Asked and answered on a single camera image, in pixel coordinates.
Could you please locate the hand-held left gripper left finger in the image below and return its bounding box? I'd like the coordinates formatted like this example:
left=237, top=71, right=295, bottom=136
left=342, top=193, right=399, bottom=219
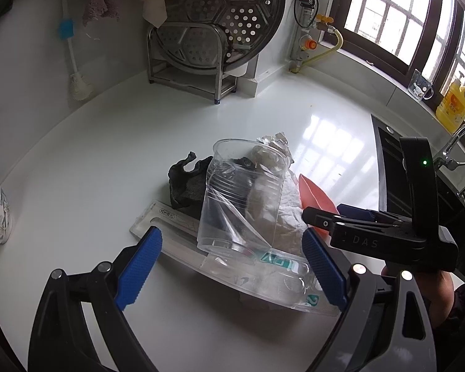
left=28, top=225, right=163, bottom=372

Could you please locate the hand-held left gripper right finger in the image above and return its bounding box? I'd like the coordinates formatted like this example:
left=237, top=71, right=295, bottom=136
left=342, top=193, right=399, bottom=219
left=301, top=228, right=438, bottom=372

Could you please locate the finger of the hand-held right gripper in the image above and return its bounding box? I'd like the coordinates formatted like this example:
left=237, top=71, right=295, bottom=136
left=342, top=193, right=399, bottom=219
left=337, top=203, right=404, bottom=226
left=302, top=207, right=346, bottom=238

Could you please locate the pink paper piece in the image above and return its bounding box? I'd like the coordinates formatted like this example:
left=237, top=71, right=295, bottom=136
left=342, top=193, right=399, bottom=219
left=298, top=174, right=340, bottom=239

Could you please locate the clear plastic blister pack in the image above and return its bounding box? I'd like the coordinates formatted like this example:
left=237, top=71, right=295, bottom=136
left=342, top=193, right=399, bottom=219
left=130, top=200, right=342, bottom=316

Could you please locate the clear plastic cup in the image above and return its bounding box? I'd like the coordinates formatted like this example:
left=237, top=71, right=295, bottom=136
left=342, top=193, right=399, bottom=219
left=197, top=138, right=291, bottom=258

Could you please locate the person's right forearm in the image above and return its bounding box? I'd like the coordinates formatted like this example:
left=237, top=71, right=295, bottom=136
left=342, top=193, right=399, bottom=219
left=430, top=282, right=465, bottom=372

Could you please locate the person's right hand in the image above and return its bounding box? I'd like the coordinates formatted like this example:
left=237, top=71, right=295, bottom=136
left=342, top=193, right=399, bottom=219
left=413, top=270, right=456, bottom=329

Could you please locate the white crumpled tissue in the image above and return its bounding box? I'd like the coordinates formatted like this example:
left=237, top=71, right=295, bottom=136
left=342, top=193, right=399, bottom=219
left=276, top=170, right=310, bottom=247

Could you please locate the black kitchen sink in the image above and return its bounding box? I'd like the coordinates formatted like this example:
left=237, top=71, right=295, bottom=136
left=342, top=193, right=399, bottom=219
left=371, top=113, right=465, bottom=280

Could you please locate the chrome faucet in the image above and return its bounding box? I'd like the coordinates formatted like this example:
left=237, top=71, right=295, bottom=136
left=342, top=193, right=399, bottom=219
left=434, top=122, right=465, bottom=199

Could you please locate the black crumpled cloth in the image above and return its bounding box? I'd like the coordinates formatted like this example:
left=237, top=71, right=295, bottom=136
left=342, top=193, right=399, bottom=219
left=167, top=151, right=256, bottom=218

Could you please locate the yellow detergent bottle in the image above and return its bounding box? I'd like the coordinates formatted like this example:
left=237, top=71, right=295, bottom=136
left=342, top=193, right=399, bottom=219
left=435, top=73, right=465, bottom=133

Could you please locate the glass mug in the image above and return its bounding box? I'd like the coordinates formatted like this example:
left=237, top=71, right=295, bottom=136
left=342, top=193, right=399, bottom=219
left=408, top=69, right=435, bottom=102

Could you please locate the dark framed window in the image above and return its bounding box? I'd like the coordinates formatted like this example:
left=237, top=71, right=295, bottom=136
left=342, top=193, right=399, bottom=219
left=329, top=0, right=465, bottom=125

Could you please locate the stainless steel rack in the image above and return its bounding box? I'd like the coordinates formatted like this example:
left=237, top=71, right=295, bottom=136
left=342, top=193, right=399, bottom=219
left=146, top=21, right=260, bottom=105

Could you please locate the white plastic container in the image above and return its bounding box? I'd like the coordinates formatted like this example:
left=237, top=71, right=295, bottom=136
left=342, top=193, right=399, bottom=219
left=225, top=62, right=253, bottom=80

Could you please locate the grey gas pipe assembly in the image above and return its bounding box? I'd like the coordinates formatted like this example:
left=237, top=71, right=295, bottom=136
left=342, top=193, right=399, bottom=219
left=290, top=0, right=323, bottom=73

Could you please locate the brass gas valve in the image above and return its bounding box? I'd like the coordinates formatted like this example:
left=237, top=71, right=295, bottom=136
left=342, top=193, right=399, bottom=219
left=316, top=13, right=336, bottom=34

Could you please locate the small perforated steamer plate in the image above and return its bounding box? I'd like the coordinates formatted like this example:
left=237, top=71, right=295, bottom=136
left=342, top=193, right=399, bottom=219
left=155, top=23, right=228, bottom=67

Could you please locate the large perforated steamer plate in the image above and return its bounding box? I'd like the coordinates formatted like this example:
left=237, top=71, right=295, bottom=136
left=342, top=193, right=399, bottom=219
left=166, top=0, right=286, bottom=71

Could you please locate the white brush with blue handle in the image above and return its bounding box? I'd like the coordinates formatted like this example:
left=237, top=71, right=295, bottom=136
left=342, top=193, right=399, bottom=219
left=59, top=0, right=92, bottom=102

